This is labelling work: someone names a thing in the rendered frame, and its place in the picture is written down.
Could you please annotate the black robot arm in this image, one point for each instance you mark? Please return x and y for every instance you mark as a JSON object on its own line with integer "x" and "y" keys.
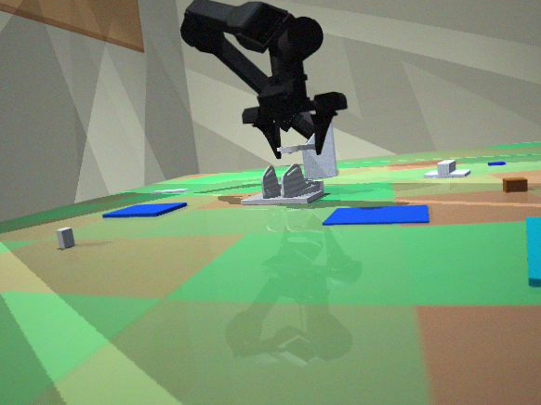
{"x": 257, "y": 27}

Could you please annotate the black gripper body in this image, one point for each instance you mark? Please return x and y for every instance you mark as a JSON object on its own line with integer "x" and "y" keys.
{"x": 331, "y": 102}

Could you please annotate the brown block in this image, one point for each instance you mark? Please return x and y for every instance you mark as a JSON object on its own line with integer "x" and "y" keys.
{"x": 515, "y": 184}

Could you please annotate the blue flat plate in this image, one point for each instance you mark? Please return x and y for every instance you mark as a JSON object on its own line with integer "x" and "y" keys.
{"x": 146, "y": 210}
{"x": 379, "y": 215}

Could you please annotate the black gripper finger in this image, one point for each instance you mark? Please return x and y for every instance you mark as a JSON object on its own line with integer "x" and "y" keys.
{"x": 271, "y": 131}
{"x": 321, "y": 123}

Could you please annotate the teal flat rectangular plate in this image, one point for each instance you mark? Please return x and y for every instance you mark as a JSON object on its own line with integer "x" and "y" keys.
{"x": 533, "y": 227}

